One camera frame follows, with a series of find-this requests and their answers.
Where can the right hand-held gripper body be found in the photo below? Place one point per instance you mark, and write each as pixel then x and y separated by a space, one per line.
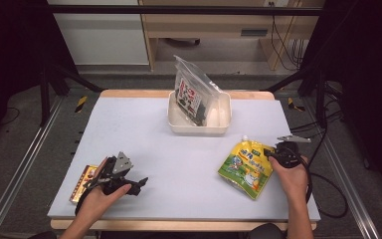
pixel 286 154

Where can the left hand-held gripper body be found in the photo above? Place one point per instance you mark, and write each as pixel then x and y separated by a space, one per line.
pixel 121 162

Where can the yellow seasoning pouch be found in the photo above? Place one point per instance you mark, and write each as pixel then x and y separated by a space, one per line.
pixel 245 169

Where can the yellow and red packet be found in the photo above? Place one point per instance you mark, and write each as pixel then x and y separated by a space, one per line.
pixel 79 189

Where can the cream plastic storage box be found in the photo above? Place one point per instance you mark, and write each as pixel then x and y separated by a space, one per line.
pixel 195 130

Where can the clear bag of dried seaweed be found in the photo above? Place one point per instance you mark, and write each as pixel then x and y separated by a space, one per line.
pixel 189 96

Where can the person's right hand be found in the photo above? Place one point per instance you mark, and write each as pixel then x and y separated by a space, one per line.
pixel 293 182

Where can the person's left hand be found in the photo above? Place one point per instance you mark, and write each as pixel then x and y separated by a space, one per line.
pixel 96 202

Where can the yellow and black tape marker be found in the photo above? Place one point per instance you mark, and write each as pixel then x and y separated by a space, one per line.
pixel 81 103
pixel 293 105

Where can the wooden table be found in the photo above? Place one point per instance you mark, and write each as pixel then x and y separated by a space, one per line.
pixel 179 226

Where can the black metal stand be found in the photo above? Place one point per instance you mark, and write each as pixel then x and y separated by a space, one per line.
pixel 320 93
pixel 44 96

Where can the person's dark clothed leg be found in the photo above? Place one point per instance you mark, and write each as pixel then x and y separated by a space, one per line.
pixel 267 232

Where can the black curtain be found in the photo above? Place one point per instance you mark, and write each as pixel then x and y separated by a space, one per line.
pixel 13 49
pixel 371 83

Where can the white cabinet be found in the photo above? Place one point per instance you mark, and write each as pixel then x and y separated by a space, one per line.
pixel 102 40

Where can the wooden desk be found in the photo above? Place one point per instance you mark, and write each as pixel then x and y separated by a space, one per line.
pixel 212 23

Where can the black horizontal bar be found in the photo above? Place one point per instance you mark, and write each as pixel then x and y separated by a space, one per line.
pixel 179 10

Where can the aluminium floor rail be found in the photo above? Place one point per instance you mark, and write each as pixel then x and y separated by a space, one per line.
pixel 344 172
pixel 23 159

